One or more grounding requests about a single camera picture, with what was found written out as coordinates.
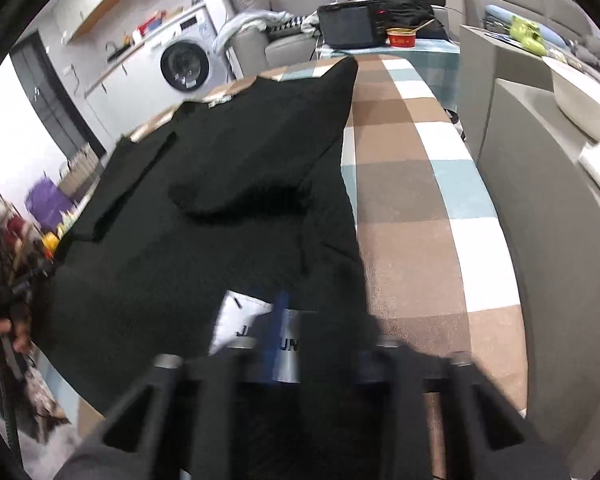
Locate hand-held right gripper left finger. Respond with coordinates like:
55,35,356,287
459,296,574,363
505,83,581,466
80,290,306,480

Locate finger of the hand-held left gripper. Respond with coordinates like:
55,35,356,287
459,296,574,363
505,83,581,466
10,265,57,297

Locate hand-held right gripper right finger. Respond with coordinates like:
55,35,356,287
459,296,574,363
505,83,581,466
357,341,566,480

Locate black knit sweater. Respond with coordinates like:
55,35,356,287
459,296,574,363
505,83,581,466
30,56,381,411

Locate person's left hand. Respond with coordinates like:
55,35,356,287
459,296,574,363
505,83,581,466
0,317,33,356

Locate metal shoe rack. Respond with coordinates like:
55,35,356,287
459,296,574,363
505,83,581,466
0,175,56,281

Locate purple bag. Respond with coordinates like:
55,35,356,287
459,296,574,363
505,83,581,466
26,180,76,231

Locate woven laundry basket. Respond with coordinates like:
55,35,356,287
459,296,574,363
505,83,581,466
60,142,101,196

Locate grey fluffy rug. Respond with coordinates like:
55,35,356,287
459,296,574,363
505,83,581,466
15,360,83,480

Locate black glass door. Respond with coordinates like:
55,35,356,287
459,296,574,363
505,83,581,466
10,30,106,161

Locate checkered tablecloth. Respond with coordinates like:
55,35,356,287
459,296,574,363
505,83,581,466
75,55,528,426

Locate white lower cabinets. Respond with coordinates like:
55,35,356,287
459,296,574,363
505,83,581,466
82,42,181,146

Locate white washing machine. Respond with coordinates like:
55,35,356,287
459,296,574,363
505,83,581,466
147,7,231,106

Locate white upper cabinet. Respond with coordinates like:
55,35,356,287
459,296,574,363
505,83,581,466
55,0,181,43

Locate grey sofa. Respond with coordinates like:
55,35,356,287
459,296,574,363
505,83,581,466
227,0,331,81

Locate tall grey cabinet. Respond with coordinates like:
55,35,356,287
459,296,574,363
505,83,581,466
459,22,556,161

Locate striped teal table cover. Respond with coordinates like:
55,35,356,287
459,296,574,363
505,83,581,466
316,40,461,111

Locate light grey garment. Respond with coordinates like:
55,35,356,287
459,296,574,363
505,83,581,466
214,10,276,53

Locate houndstooth cushion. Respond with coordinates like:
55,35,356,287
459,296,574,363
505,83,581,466
270,15,306,38

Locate black countertop oven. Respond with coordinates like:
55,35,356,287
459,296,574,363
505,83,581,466
317,0,388,50

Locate red bowl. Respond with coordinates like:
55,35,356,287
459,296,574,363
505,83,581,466
386,27,417,48

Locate black jacket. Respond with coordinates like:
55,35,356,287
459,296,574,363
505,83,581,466
350,0,448,41

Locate green plush toy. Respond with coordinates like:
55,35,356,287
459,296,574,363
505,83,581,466
510,15,548,53

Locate black corrugated cable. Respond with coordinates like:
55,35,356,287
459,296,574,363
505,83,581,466
0,285,23,461

